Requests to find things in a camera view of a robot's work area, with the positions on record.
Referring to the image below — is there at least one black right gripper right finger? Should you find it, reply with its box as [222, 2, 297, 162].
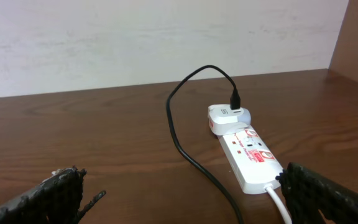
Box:
[276, 162, 358, 224]

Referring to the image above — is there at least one white power strip cord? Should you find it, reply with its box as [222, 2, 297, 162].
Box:
[264, 183, 293, 224]

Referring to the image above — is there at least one white power strip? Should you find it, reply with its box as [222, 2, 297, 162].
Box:
[218, 126, 283, 195]

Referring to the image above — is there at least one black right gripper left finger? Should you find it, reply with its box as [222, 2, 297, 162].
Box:
[0, 167, 106, 224]

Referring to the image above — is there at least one white usb wall charger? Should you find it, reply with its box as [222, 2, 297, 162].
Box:
[208, 104, 251, 136]

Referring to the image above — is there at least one black usb charging cable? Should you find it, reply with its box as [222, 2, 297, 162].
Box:
[165, 65, 245, 224]

